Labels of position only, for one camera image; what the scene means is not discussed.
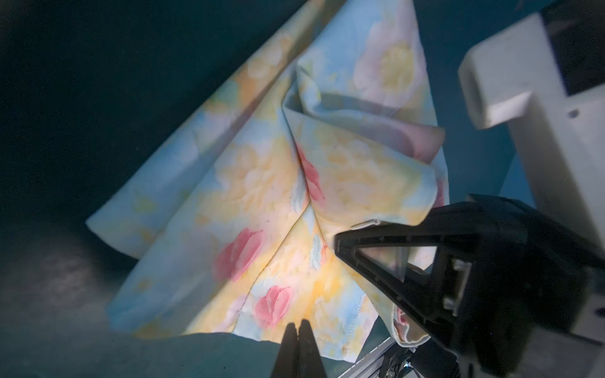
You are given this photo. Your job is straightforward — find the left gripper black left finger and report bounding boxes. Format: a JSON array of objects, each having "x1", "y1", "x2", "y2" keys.
[{"x1": 270, "y1": 323, "x2": 299, "y2": 378}]

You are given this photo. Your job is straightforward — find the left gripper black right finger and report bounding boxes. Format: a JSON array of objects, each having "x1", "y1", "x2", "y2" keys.
[{"x1": 298, "y1": 319, "x2": 327, "y2": 378}]

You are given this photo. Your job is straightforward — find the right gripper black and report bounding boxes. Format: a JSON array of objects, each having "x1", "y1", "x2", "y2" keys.
[{"x1": 334, "y1": 196, "x2": 604, "y2": 377}]

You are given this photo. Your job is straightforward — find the pastel floral skirt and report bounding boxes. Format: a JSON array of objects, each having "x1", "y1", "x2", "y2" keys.
[{"x1": 86, "y1": 1, "x2": 449, "y2": 362}]

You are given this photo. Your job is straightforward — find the aluminium rail base frame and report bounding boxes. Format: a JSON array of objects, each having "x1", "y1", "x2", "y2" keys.
[{"x1": 340, "y1": 337, "x2": 417, "y2": 378}]

